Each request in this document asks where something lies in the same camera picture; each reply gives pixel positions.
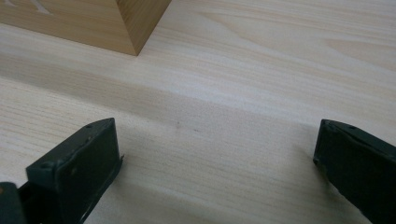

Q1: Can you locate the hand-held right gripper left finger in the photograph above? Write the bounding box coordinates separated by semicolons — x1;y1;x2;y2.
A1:
18;117;125;224

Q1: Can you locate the wooden box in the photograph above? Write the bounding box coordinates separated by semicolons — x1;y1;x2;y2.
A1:
0;0;173;57

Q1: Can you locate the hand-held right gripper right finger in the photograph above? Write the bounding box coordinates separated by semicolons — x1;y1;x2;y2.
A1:
312;119;396;224

